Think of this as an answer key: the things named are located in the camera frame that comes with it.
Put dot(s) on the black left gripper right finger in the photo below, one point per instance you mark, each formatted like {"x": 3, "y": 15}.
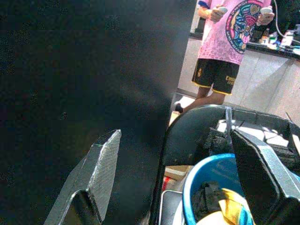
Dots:
{"x": 262, "y": 178}

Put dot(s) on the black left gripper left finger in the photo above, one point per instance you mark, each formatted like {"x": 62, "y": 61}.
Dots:
{"x": 103, "y": 168}

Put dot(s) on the yellow blue striped garment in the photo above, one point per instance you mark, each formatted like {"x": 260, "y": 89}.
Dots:
{"x": 232, "y": 206}

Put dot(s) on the white hand controller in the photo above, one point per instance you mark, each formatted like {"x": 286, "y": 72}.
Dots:
{"x": 222, "y": 9}
{"x": 266, "y": 9}

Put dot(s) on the person's left hand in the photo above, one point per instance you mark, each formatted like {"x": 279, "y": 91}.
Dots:
{"x": 266, "y": 18}

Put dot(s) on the person's right hand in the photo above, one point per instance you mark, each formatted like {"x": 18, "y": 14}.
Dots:
{"x": 216, "y": 16}

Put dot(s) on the blue plastic basin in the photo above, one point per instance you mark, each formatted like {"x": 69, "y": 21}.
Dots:
{"x": 211, "y": 168}

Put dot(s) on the black garment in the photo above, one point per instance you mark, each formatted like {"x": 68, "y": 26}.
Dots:
{"x": 206, "y": 201}

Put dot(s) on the cardboard piece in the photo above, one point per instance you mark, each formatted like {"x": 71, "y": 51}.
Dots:
{"x": 178, "y": 171}

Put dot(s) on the black laundry basket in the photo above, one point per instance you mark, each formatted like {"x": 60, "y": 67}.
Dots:
{"x": 180, "y": 140}

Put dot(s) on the white cabinet black counter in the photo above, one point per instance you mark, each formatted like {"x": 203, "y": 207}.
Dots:
{"x": 264, "y": 77}

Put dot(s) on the person in pink shirt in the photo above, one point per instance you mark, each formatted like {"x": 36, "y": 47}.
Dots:
{"x": 220, "y": 35}

